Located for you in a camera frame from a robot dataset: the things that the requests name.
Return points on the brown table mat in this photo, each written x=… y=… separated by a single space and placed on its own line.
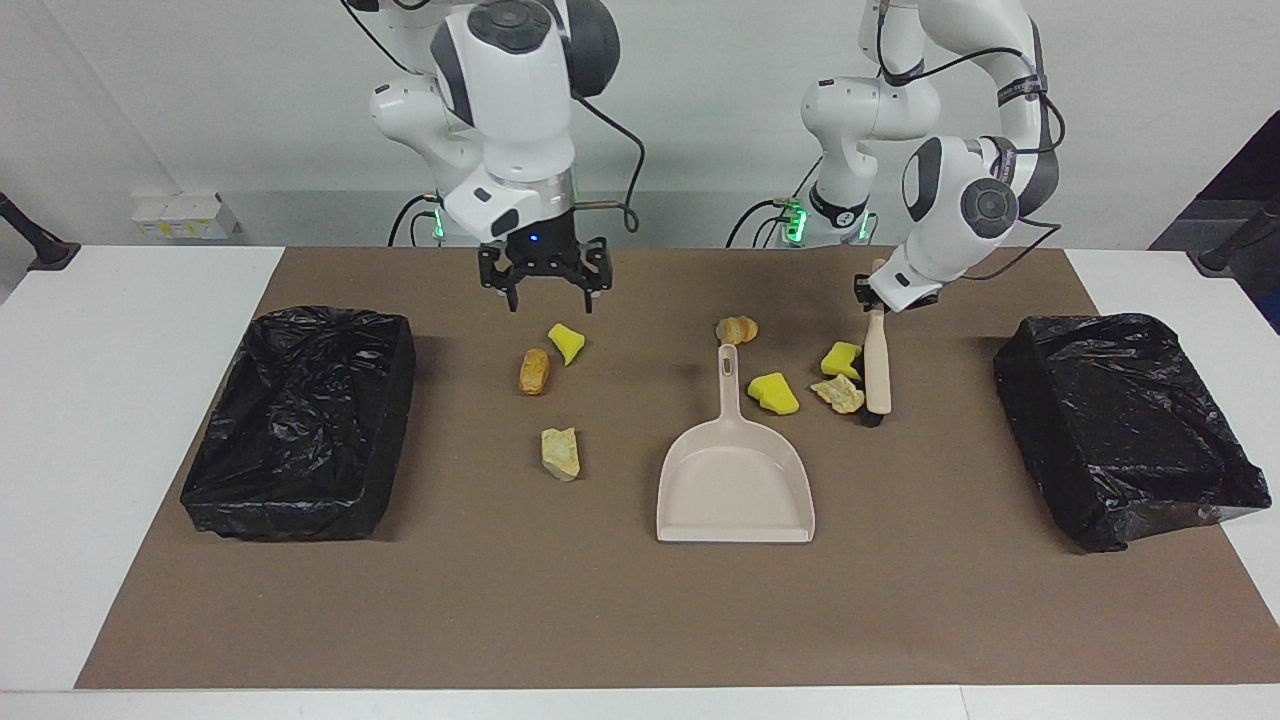
x=600 y=620

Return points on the beige plastic dustpan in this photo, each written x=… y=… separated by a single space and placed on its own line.
x=735 y=480

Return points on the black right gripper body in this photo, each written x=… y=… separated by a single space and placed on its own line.
x=545 y=255

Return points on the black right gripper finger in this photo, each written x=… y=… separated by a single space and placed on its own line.
x=497 y=268
x=598 y=265

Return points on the bin lined with black bag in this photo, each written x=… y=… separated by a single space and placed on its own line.
x=1120 y=430
x=300 y=420

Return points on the wooden brush with black bristles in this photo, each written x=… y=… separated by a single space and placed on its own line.
x=878 y=370

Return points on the small cut bread roll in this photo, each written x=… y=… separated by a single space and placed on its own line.
x=738 y=329

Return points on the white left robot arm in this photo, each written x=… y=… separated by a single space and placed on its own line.
x=950 y=200

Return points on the pale crumbly bread chunk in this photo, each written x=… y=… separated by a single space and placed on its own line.
x=838 y=395

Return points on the black stand pole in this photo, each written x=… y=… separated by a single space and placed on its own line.
x=40 y=245
x=1235 y=240

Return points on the white box on floor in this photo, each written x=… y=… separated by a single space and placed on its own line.
x=185 y=215

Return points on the notched yellow sponge piece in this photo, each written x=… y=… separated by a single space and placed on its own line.
x=840 y=360

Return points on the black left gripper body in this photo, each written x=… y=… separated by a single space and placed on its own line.
x=866 y=290

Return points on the large yellow sponge piece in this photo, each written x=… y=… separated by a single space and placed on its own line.
x=773 y=395

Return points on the small yellow sponge wedge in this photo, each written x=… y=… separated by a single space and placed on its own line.
x=567 y=343

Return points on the brown bread roll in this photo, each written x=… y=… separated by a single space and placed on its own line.
x=534 y=372

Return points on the pale cream bread chunk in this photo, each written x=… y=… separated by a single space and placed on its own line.
x=560 y=455

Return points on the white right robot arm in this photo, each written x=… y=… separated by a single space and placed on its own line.
x=520 y=100

